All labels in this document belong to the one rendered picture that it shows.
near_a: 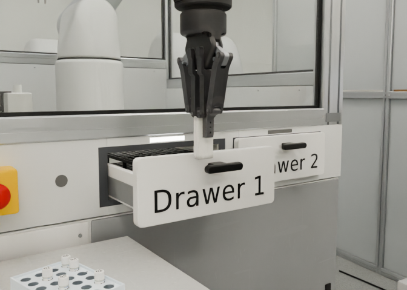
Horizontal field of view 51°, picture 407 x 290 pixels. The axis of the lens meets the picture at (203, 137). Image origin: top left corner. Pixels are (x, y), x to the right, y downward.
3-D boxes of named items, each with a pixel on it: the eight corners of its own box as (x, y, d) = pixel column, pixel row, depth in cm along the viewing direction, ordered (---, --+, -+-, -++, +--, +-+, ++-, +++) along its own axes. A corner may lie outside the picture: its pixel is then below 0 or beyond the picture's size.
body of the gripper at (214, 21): (169, 13, 70) (170, 70, 71) (198, 3, 63) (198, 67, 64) (207, 17, 74) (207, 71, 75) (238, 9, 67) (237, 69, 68)
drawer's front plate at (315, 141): (324, 174, 113) (325, 132, 112) (238, 187, 96) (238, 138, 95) (318, 172, 114) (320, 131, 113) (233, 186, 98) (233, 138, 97)
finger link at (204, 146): (211, 115, 71) (213, 115, 71) (211, 157, 72) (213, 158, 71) (195, 116, 70) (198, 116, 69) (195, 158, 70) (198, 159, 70)
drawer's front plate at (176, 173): (274, 202, 83) (275, 146, 82) (138, 229, 67) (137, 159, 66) (268, 200, 85) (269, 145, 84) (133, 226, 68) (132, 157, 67)
